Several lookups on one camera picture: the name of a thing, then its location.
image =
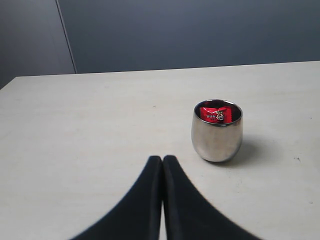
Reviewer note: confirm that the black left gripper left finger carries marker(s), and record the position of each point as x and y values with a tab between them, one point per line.
137	216

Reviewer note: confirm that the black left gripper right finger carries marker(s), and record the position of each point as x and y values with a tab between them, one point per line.
188	215

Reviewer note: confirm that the steel cup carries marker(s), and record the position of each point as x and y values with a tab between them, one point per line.
214	142

